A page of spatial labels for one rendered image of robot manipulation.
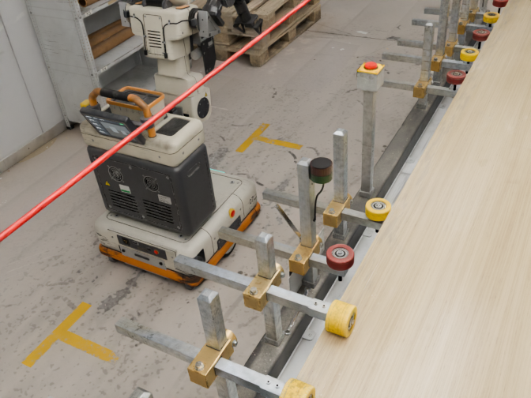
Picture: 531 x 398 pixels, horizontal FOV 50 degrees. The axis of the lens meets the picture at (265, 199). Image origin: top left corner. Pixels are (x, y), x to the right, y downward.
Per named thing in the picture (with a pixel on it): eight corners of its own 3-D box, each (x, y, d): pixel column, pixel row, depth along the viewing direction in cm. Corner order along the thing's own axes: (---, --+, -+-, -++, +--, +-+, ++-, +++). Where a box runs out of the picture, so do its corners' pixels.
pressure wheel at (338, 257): (322, 284, 169) (321, 256, 162) (333, 267, 174) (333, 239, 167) (348, 293, 165) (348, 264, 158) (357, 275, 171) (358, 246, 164)
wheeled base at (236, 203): (197, 293, 275) (189, 255, 260) (98, 257, 302) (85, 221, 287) (264, 212, 321) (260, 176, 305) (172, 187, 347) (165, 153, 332)
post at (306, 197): (303, 285, 183) (296, 161, 154) (308, 278, 185) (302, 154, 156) (313, 288, 181) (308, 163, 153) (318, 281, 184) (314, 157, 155)
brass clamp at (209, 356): (188, 381, 131) (184, 366, 128) (219, 338, 140) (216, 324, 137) (210, 390, 128) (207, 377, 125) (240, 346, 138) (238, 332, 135)
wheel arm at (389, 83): (363, 85, 270) (363, 77, 267) (366, 82, 272) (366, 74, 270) (457, 99, 252) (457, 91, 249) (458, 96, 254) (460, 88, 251)
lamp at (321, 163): (309, 227, 165) (306, 166, 152) (317, 215, 169) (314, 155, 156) (327, 232, 162) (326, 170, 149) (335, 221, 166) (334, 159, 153)
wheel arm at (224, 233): (218, 240, 184) (216, 230, 182) (224, 234, 187) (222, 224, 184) (344, 279, 166) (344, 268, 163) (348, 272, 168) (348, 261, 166)
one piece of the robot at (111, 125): (159, 155, 245) (134, 124, 227) (97, 139, 260) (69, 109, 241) (171, 133, 249) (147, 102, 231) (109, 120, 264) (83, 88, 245)
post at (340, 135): (333, 248, 203) (333, 131, 174) (337, 242, 205) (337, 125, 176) (343, 250, 201) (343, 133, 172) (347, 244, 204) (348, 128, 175)
